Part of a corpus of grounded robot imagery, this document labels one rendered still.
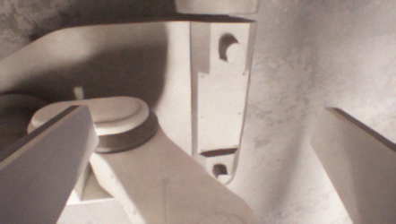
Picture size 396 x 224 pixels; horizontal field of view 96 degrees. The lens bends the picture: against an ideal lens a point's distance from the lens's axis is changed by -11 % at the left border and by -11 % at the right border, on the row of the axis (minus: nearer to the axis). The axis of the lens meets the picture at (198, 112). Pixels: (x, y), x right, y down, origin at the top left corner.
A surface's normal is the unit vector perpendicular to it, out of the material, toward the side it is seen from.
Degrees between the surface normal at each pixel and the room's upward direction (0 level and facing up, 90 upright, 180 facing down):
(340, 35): 0
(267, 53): 0
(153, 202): 90
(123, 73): 0
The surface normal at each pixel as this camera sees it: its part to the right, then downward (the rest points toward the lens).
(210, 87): 0.18, 0.50
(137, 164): 0.00, -0.86
